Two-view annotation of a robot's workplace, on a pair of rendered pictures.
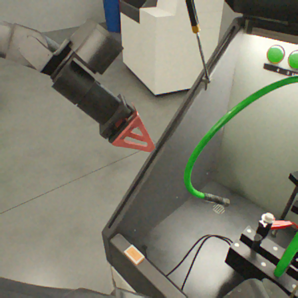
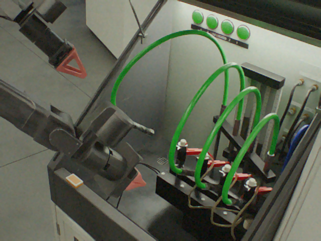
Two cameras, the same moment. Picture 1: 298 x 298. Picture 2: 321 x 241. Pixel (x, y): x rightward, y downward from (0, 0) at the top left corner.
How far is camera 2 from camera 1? 0.57 m
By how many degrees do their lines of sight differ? 7
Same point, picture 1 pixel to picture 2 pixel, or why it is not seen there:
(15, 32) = not seen: outside the picture
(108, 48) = (56, 7)
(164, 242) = not seen: hidden behind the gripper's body
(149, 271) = (87, 192)
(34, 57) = (10, 11)
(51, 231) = not seen: outside the picture
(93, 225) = (39, 209)
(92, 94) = (45, 35)
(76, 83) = (35, 28)
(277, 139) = (208, 90)
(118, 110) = (61, 46)
